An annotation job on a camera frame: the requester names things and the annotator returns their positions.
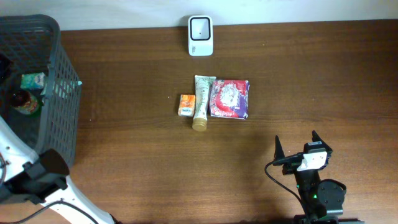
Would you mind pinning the grey plastic mesh basket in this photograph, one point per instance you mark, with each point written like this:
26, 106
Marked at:
33, 45

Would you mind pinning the red purple pad package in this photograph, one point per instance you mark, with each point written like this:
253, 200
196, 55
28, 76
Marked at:
229, 99

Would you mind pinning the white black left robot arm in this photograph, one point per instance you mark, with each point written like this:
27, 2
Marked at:
32, 171

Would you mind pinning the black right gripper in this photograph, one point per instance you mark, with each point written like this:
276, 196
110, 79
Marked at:
290, 160

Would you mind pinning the brown lid sauce jar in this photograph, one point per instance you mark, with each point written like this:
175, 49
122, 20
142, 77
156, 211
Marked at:
25, 102

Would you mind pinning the cream tube gold cap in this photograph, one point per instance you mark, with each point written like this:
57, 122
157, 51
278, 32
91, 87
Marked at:
203, 86

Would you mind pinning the orange tissue pack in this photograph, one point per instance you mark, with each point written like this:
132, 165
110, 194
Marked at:
187, 105

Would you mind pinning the mint green wipes pack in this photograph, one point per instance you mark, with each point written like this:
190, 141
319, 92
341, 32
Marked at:
63, 88

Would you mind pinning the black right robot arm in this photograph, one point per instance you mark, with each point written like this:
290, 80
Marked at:
321, 200

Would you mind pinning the teal tissue pack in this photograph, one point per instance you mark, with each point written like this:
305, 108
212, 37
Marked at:
33, 81

